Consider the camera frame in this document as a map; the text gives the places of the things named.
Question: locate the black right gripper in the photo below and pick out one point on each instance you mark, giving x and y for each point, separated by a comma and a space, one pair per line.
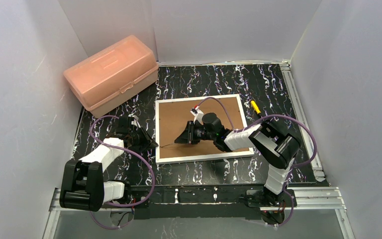
191, 132

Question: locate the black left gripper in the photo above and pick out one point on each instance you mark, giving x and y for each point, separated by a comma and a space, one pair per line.
138, 138

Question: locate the white picture frame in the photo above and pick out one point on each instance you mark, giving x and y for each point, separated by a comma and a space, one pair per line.
171, 119

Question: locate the yellow handled screwdriver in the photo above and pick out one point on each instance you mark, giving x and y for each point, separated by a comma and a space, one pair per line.
256, 108

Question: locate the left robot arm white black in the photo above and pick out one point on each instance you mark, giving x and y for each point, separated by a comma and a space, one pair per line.
83, 186

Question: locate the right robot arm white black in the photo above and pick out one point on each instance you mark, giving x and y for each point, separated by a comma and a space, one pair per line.
276, 145

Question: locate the translucent orange plastic box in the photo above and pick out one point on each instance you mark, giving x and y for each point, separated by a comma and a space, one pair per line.
112, 76

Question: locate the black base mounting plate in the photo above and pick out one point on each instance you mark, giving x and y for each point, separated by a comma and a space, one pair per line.
246, 201

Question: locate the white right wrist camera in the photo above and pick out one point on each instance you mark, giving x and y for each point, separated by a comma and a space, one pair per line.
198, 115

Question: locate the aluminium right side rail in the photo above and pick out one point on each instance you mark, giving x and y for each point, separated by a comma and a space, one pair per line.
316, 164

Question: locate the aluminium rail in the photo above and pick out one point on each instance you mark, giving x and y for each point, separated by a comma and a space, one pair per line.
316, 164
305, 198

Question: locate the aluminium front rail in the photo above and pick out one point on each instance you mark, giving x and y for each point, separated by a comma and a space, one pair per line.
305, 198

